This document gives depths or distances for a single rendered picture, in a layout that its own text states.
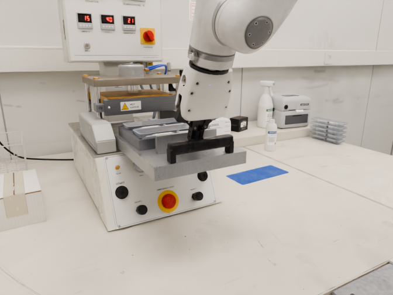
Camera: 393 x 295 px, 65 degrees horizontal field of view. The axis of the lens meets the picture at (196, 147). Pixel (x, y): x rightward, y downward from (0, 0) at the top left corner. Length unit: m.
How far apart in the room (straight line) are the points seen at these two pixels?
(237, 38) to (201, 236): 0.49
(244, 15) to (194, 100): 0.18
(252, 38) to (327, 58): 1.79
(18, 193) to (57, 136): 0.66
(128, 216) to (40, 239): 0.21
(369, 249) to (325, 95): 1.63
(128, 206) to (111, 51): 0.55
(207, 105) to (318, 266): 0.41
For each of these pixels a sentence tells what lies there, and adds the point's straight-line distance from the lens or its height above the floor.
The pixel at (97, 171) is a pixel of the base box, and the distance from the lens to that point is 0.82.
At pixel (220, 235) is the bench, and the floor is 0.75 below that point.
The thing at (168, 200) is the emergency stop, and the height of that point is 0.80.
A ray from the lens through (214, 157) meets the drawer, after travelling 0.65.
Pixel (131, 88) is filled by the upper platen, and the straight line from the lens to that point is 1.01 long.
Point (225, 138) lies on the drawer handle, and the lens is 0.65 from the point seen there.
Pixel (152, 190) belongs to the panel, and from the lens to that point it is 0.85.
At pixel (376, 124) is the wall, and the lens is 2.91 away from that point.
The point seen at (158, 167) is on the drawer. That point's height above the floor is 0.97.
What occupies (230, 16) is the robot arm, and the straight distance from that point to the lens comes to 0.48.
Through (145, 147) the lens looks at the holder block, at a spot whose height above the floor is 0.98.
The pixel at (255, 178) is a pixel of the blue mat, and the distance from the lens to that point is 1.14.
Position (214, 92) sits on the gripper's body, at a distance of 0.59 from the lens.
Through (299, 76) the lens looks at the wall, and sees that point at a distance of 2.14.
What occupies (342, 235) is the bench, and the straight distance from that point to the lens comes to 0.87.
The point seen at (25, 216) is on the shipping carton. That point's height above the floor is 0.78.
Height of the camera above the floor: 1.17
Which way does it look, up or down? 16 degrees down
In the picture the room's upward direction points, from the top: straight up
